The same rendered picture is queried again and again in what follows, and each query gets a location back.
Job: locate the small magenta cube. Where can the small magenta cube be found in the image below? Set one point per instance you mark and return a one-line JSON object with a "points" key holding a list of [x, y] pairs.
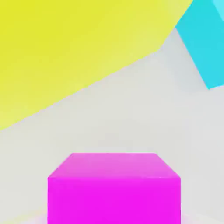
{"points": [[113, 196]]}

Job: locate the large yellow box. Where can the large yellow box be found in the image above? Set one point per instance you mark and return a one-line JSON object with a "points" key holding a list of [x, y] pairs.
{"points": [[61, 43]]}

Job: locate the large cyan box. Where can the large cyan box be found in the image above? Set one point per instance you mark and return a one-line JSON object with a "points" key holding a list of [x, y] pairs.
{"points": [[203, 43]]}

